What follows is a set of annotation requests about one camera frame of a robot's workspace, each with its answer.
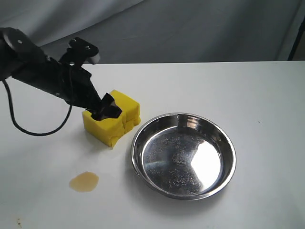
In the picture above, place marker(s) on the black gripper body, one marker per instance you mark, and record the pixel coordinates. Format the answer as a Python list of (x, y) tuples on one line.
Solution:
[(66, 79)]

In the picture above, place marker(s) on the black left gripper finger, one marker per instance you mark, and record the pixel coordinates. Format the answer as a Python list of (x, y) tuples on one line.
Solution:
[(107, 103)]

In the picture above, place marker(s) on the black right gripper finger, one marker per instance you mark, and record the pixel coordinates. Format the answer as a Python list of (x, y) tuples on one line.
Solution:
[(107, 112)]

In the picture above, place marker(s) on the yellow sponge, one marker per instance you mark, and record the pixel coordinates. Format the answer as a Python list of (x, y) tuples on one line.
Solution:
[(110, 130)]

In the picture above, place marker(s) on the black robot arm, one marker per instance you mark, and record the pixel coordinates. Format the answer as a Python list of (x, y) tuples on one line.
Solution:
[(23, 60)]

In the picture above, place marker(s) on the brown liquid spill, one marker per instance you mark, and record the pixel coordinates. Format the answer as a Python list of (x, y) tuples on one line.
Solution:
[(84, 182)]

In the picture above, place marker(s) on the white backdrop cloth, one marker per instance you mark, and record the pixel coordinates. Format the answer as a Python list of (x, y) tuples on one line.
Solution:
[(156, 31)]

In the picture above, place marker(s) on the round stainless steel dish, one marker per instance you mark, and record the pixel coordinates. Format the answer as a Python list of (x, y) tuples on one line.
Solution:
[(183, 156)]

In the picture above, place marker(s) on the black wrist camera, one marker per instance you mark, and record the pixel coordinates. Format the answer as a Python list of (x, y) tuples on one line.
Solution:
[(79, 52)]

